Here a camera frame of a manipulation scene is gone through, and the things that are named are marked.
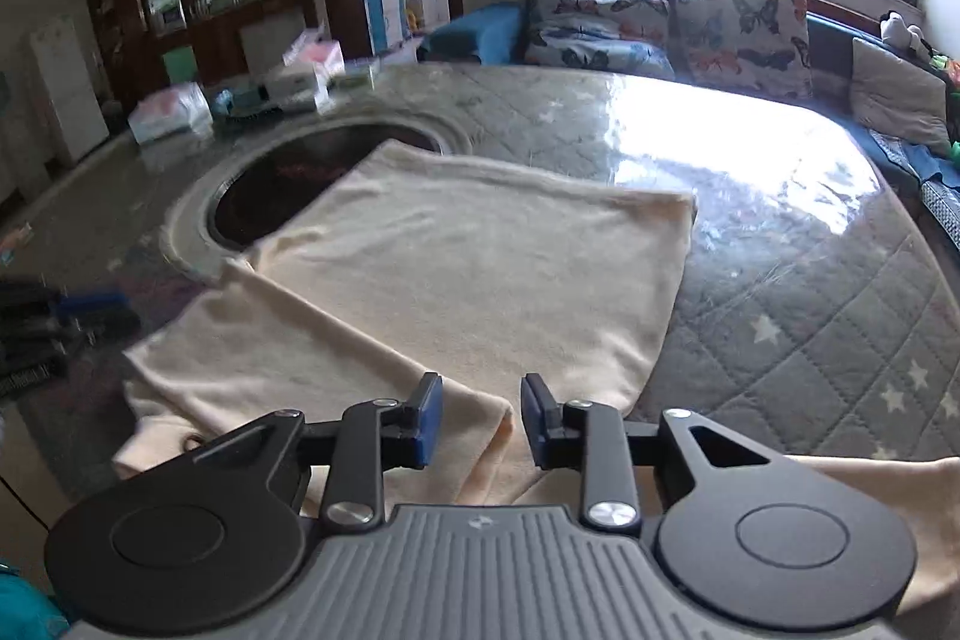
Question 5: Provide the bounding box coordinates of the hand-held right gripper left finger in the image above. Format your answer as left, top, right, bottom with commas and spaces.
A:
193, 372, 444, 530

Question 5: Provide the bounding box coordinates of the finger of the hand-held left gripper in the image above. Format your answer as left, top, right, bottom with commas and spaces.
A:
46, 289, 142, 347

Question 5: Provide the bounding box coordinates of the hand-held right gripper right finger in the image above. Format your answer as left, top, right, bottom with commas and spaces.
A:
520, 372, 783, 530

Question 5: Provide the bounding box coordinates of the cream cloth garment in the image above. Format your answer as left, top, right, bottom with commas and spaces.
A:
112, 138, 960, 615

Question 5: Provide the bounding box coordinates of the clear tissue packet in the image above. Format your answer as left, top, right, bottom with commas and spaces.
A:
127, 83, 215, 145

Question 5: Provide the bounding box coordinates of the white cabinet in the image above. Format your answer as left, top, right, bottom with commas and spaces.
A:
28, 15, 111, 163

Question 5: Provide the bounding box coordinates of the dark round table inset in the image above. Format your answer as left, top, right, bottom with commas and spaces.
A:
208, 122, 445, 251

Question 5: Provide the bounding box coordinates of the teal cloth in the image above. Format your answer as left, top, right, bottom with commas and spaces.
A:
0, 559, 70, 640

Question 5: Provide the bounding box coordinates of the grey quilted star table cover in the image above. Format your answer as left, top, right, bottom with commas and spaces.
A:
0, 61, 960, 540

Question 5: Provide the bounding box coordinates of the white box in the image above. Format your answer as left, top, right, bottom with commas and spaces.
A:
263, 64, 332, 110

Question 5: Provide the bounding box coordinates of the pink box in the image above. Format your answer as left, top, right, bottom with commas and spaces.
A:
282, 40, 347, 80

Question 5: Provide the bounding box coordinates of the butterfly print pillow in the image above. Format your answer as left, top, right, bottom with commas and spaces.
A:
523, 0, 677, 82
673, 0, 815, 101

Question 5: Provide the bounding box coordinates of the blue sofa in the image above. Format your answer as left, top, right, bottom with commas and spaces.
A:
416, 0, 960, 255

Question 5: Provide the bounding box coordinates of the blue and white carton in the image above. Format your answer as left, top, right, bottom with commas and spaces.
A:
359, 0, 410, 58

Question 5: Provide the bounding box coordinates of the grey cushion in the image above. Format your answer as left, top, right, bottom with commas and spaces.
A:
849, 37, 953, 158

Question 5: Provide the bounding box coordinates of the green toy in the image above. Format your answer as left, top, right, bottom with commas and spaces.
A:
928, 52, 960, 163

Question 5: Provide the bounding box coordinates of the white plush toy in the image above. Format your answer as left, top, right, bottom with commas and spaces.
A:
878, 10, 932, 65

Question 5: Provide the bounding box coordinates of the black cable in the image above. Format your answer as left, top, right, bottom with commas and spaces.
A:
0, 473, 50, 532

